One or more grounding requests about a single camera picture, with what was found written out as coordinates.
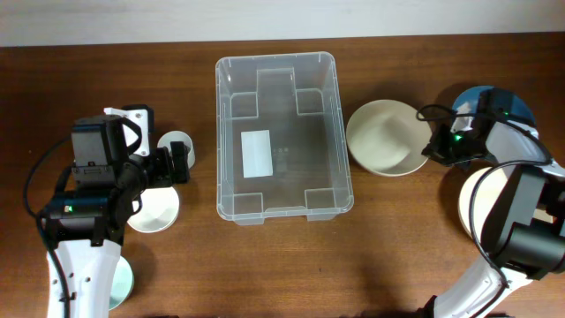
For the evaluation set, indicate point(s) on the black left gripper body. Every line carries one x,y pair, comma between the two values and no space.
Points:
159,169

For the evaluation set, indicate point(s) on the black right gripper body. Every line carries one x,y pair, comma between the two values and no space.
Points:
452,147

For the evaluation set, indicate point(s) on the grey cup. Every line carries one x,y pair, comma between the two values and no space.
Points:
167,138

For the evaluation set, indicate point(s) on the white small bowl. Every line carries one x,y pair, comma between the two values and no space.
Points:
160,210

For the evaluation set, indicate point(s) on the beige large bowl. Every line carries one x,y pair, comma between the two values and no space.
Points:
489,192

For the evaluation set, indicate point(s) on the cream large bowl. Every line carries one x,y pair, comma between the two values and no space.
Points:
385,138

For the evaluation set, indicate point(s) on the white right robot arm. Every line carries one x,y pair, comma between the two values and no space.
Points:
516,208

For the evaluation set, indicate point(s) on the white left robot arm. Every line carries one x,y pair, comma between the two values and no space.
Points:
83,224

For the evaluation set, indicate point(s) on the clear plastic storage container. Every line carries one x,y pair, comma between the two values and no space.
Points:
295,97

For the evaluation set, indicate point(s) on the white label sticker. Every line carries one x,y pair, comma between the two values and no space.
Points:
256,154

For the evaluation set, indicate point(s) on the mint small bowl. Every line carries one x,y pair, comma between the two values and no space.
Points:
122,284

